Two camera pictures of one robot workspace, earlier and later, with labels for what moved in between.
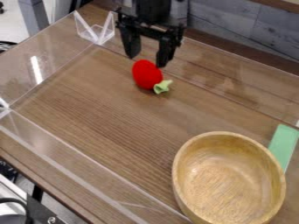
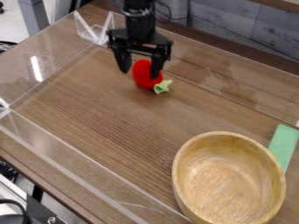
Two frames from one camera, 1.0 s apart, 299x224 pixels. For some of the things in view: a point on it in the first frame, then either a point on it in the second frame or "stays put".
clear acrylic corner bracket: x=95 y=33 stays put
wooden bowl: x=228 y=181 stays put
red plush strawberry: x=148 y=76 stays put
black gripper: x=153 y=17 → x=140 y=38
